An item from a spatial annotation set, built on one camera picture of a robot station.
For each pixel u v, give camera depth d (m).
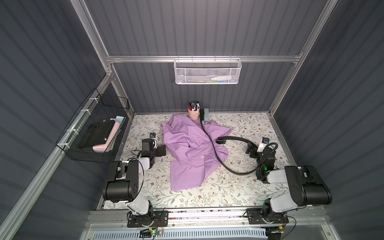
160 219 0.73
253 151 0.83
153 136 0.86
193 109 1.07
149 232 0.70
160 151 0.89
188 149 0.94
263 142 0.79
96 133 0.68
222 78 0.90
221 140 1.01
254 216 0.73
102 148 0.64
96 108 0.78
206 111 1.17
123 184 0.46
